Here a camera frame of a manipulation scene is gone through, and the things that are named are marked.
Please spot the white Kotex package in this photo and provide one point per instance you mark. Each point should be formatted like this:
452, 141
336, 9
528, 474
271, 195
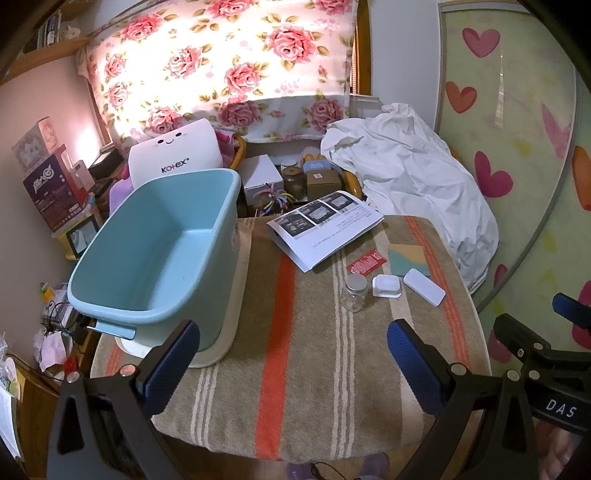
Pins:
175, 147

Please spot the grey box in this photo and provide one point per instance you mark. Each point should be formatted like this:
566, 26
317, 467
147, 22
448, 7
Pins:
367, 106

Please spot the person's right hand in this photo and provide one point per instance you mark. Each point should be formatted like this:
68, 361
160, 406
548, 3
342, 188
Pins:
561, 454

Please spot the purple floral cloth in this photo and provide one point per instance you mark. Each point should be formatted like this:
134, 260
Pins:
121, 198

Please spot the red packet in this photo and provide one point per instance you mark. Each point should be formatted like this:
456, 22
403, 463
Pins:
366, 263

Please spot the teal and tan card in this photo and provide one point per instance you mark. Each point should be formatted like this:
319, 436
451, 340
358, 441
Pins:
406, 261

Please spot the pink cloth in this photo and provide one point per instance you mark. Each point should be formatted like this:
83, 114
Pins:
227, 143

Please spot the white small device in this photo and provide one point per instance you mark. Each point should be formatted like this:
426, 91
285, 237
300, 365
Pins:
81, 175

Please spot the wooden window frame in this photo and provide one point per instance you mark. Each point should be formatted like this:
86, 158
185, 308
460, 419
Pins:
364, 46

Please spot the purple printed box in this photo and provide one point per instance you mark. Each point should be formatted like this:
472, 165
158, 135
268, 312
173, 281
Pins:
51, 189

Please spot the blue and yellow package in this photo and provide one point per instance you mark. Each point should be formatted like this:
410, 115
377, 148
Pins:
318, 164

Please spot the white crumpled cloth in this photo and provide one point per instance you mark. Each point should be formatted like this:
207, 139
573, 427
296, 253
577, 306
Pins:
415, 175

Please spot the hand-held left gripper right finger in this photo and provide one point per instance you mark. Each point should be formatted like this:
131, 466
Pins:
411, 367

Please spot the white paper booklet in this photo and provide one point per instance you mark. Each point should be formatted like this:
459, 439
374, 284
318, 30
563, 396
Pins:
323, 240

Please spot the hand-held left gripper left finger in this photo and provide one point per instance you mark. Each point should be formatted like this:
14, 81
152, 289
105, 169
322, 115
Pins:
171, 367

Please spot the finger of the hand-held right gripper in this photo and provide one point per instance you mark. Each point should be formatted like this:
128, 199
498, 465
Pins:
540, 341
572, 310

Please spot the striped tan towel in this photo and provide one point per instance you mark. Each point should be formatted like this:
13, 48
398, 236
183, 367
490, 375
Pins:
295, 369

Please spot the pink figure box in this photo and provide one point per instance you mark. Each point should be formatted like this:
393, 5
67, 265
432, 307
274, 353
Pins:
32, 143

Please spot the teal plastic bin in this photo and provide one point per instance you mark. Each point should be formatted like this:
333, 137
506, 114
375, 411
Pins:
152, 240

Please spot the black framed tablet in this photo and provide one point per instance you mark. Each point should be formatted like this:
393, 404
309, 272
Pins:
83, 237

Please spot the white square plastic container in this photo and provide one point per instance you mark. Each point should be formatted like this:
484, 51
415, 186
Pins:
387, 285

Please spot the white cardboard box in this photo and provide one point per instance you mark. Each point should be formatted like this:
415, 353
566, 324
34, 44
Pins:
263, 173

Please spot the row of books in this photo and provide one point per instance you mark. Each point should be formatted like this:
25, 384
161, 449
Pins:
46, 32

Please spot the black box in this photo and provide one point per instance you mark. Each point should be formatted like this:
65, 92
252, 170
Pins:
106, 164

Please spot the purple slipper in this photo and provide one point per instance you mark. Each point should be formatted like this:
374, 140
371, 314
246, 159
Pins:
374, 464
300, 471

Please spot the glass jar with silver lid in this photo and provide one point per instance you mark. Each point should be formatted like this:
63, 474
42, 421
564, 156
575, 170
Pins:
354, 297

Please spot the wooden wall shelf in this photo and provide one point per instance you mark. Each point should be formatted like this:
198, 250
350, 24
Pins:
46, 57

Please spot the floral rose curtain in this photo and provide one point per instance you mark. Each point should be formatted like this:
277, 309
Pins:
221, 60

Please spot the brown cardboard box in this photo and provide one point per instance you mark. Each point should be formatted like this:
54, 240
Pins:
323, 184

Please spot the brown glass jar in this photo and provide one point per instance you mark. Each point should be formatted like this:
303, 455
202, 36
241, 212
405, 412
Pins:
293, 182

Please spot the crumpled white paper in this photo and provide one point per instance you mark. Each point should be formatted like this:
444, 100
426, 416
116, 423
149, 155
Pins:
51, 350

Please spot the white rectangular case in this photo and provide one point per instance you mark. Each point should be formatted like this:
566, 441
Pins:
424, 287

